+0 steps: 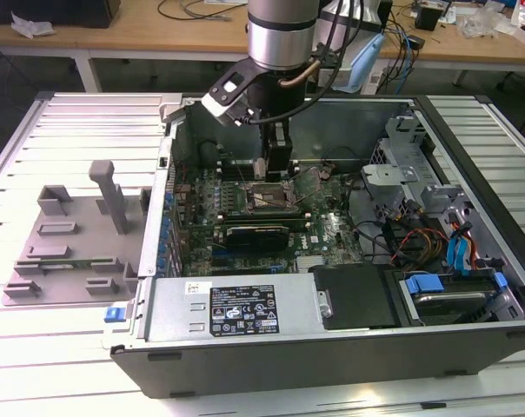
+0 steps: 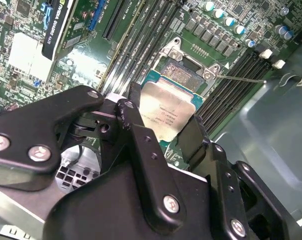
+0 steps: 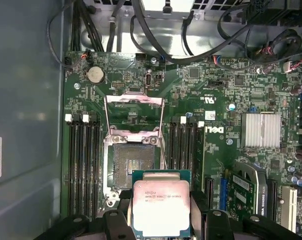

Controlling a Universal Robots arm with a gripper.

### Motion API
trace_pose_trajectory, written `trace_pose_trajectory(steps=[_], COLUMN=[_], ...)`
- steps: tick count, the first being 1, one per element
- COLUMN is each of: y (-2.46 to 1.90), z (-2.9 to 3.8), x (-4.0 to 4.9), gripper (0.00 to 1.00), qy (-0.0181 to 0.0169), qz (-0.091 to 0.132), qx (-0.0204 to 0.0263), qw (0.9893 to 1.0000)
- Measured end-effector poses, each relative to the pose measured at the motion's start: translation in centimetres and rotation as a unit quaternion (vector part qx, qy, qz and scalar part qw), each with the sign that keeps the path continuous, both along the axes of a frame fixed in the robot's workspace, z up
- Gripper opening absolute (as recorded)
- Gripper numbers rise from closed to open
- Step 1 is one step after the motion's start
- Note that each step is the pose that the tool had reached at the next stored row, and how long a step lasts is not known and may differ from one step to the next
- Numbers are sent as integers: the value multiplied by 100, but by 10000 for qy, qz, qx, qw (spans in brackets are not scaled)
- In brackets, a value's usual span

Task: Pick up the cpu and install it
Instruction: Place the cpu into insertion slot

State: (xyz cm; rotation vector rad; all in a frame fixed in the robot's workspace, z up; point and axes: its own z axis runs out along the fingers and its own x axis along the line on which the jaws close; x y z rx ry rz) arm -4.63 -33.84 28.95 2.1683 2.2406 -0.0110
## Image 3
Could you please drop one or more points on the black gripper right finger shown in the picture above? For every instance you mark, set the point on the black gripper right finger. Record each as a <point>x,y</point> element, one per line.
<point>217,225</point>

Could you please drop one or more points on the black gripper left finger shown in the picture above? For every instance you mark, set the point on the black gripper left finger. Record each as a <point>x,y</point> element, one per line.
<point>113,225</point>

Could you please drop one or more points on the silver CPU green edge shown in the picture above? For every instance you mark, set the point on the silver CPU green edge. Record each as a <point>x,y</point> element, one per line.
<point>161,200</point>

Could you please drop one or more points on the metal socket cover frame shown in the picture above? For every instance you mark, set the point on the metal socket cover frame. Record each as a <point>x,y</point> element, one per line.
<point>133,98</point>

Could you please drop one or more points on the CPU socket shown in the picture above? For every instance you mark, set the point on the CPU socket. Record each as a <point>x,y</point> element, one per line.
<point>123,162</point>

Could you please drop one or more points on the blue expansion slot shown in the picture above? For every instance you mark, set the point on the blue expansion slot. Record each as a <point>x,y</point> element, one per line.
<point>223,193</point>

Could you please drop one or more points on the black expansion slot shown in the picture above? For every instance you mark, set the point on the black expansion slot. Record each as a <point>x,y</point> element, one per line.
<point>273,200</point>
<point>209,191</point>

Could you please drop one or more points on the black graphics card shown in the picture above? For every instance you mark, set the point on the black graphics card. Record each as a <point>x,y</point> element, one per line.
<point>262,190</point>

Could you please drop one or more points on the black RAM slot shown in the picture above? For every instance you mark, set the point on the black RAM slot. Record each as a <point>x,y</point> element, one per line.
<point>173,150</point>
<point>87,162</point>
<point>79,162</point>
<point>71,162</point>
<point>200,155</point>
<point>96,162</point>
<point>182,150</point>
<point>191,150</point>

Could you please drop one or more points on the white expansion slot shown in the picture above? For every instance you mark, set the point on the white expansion slot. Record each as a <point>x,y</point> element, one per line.
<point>289,207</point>

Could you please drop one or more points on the silver chipset heatsink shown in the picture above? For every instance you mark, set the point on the silver chipset heatsink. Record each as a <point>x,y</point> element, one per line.
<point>261,130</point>

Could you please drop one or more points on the small white barcode sticker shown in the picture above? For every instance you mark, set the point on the small white barcode sticker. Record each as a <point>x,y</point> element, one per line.
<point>210,115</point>

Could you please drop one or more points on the green motherboard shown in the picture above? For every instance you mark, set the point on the green motherboard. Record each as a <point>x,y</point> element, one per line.
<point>216,100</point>

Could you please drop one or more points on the black internal USB port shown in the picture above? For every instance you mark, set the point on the black internal USB port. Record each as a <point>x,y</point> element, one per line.
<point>149,79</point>

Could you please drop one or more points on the coin cell battery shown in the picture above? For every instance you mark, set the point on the coin cell battery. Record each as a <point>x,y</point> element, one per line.
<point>95,74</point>

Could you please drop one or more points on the black open PC case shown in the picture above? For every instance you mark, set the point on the black open PC case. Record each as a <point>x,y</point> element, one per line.
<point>23,100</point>

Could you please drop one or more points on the silver metal drive cage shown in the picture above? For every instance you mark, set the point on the silver metal drive cage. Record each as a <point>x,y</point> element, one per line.
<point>208,30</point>

